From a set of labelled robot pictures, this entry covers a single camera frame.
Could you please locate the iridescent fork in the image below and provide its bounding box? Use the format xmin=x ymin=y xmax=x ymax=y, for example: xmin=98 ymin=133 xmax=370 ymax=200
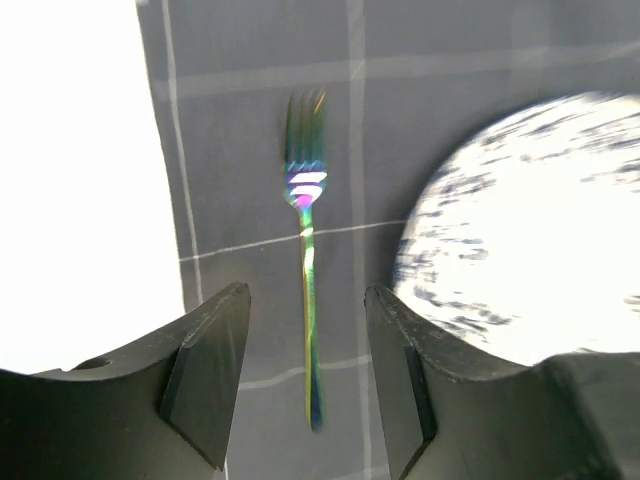
xmin=283 ymin=91 xmax=328 ymax=432

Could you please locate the dark checked cloth napkin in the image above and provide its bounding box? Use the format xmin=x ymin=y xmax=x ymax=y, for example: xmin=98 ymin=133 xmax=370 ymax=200
xmin=138 ymin=1 xmax=639 ymax=479

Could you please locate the blue floral plate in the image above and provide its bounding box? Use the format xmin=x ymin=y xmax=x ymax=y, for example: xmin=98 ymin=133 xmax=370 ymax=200
xmin=393 ymin=92 xmax=639 ymax=366

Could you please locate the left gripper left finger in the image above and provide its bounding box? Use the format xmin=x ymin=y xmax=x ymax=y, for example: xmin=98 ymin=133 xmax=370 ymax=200
xmin=1 ymin=282 xmax=251 ymax=480

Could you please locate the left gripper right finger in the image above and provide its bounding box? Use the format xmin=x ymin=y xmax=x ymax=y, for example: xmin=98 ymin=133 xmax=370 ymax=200
xmin=365 ymin=286 xmax=639 ymax=480

